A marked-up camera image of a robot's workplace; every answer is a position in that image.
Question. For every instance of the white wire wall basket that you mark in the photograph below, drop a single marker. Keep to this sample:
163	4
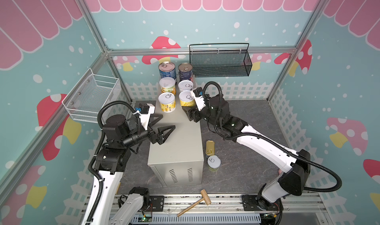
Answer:
89	96

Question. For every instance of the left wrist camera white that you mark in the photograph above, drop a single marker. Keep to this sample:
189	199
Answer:
143	113

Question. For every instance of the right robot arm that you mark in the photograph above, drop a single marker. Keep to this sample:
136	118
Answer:
295	166

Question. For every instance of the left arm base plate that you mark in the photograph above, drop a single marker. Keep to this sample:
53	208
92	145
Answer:
154	201

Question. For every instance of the dark blue chopped tomato can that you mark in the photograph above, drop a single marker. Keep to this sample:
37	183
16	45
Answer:
185	71

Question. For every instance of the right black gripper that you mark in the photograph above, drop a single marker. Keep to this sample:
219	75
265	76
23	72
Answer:
197	113

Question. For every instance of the grey metal cabinet counter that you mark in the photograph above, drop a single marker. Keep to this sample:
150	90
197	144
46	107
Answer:
179	160

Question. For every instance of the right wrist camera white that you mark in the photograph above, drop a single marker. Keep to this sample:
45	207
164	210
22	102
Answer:
197	95

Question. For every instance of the gold can lying down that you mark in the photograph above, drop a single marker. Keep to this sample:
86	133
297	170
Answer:
210	148

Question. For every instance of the fruit can white lid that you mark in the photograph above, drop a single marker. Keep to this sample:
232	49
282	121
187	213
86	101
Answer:
213	163
167	102
186	99
185	85

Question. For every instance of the black mesh wall basket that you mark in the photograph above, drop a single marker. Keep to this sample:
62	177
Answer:
220	59

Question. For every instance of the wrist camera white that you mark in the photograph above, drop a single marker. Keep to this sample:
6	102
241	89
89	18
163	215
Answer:
197	95
143	113

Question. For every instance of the green circuit board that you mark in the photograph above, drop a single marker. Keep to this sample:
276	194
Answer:
144	219

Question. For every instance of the wooden mallet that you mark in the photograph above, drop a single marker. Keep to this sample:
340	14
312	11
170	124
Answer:
204	198

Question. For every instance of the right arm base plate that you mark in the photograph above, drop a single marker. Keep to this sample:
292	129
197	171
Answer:
252	201

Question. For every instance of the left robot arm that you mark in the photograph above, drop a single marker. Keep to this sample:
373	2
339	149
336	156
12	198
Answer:
123	127

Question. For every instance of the peach fruit can plastic lid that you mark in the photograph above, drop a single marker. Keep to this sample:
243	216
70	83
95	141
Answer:
167	84

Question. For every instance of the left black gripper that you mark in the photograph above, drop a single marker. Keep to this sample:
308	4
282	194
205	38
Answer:
161	139

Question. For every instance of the blue soup can pink lid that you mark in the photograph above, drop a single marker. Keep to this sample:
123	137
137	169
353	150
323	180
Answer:
167	69

